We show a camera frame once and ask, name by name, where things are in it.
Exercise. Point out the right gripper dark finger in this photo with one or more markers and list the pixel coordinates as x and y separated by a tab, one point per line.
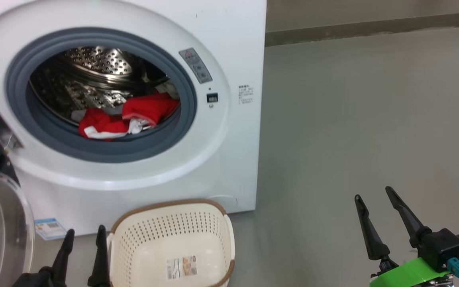
371	235
408	217

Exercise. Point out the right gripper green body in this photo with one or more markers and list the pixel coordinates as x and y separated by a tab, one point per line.
408	275

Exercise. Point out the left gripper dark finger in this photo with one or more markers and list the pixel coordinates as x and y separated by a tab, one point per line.
100	263
63	259

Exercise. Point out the red and white garment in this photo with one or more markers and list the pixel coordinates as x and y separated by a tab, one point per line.
150	107

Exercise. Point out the cream basket with brown rim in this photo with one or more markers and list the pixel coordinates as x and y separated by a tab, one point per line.
153	255

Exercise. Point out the printed label sticker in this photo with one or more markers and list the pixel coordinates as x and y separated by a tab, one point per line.
181	268

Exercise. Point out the white front-load washing machine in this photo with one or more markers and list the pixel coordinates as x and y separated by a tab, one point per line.
233	159

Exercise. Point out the black square door latch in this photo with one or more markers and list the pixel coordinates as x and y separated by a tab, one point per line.
212	97

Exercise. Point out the blue energy label sticker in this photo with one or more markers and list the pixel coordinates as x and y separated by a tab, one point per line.
50	229

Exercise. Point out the round white filter cover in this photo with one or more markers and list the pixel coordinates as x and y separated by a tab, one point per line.
223	200

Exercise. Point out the perforated steel drum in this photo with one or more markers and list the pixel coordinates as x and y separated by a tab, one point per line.
94	59

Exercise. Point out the grey warning sticker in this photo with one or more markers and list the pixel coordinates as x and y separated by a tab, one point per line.
196	65

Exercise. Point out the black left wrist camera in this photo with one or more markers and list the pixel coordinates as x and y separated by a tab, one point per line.
34	279

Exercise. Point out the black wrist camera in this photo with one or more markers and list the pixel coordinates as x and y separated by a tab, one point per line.
440	247
34	279

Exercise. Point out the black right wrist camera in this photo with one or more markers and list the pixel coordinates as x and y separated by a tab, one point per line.
440	247

